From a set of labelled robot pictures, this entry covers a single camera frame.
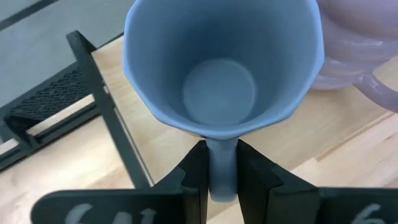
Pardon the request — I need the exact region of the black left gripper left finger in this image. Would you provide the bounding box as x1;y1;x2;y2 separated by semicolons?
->
151;139;210;224

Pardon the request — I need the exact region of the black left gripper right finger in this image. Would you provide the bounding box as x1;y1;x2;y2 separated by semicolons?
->
236;139;321;224

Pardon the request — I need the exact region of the blue ceramic mug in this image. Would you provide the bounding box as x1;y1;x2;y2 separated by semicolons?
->
123;0;326;203

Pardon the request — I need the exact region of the purple ribbed ceramic mug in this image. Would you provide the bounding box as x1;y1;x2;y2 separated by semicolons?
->
310;0;398;114

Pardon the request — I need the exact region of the wooden shelf with black legs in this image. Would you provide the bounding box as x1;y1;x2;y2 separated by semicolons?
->
66;30;398;218

